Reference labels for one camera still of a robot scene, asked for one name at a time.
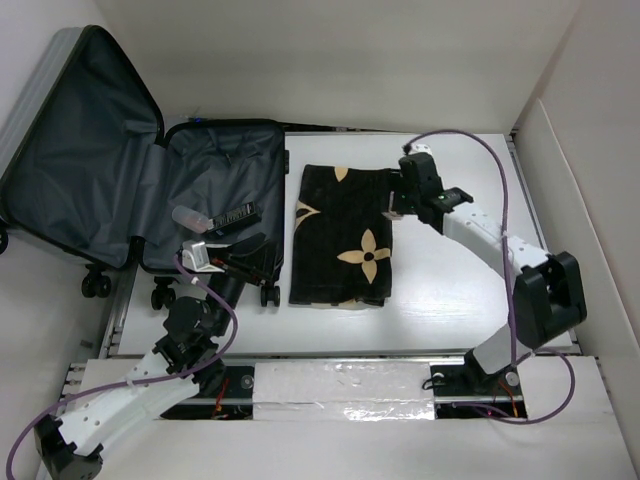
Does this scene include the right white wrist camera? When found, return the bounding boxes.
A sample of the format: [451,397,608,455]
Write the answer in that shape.
[402,143,433,156]

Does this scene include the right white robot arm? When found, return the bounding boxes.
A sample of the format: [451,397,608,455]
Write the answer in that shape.
[388,152,587,393]

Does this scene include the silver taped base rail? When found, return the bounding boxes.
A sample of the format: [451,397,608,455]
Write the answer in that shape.
[161,359,527,422]

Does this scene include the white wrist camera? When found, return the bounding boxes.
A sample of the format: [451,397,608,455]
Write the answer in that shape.
[181,240,230,274]
[402,143,433,156]

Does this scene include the grey hard-shell suitcase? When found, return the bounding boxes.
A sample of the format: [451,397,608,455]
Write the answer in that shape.
[1,25,288,309]

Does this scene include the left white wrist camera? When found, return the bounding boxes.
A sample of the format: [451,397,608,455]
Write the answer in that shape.
[181,240,230,274]

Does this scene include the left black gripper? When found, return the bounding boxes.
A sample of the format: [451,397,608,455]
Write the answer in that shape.
[207,232,278,335]

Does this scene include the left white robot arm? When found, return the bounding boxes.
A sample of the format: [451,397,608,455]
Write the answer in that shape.
[33,233,278,479]

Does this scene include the dark glossy rectangular box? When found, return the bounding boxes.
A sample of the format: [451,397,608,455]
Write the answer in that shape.
[206,202,261,237]

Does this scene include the clear plastic travel bottle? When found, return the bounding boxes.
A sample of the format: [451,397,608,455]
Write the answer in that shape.
[171,205,212,234]

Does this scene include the black towel with beige flowers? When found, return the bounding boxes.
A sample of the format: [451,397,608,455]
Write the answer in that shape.
[289,165,393,307]

